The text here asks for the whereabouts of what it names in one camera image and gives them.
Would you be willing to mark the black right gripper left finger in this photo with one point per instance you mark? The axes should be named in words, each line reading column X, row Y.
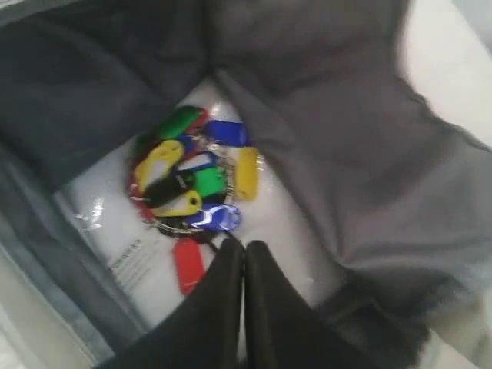
column 202, row 332

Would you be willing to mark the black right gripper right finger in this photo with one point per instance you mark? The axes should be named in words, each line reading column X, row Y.
column 281, row 329

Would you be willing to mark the colourful key tag bunch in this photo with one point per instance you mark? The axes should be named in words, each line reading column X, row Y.
column 185, row 179

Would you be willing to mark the beige fabric duffel bag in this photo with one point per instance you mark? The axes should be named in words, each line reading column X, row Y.
column 376, row 209

